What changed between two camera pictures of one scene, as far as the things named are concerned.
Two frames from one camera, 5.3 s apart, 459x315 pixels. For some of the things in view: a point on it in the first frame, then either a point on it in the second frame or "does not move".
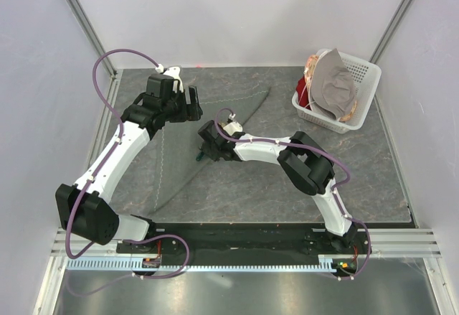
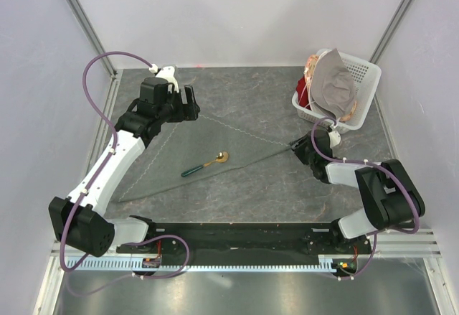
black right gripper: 206,149 → 297,145
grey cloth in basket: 333,84 does not move
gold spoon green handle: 199,156 → 221,157
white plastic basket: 366,75 does not move
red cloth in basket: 299,88 does not move
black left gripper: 191,112 does not move
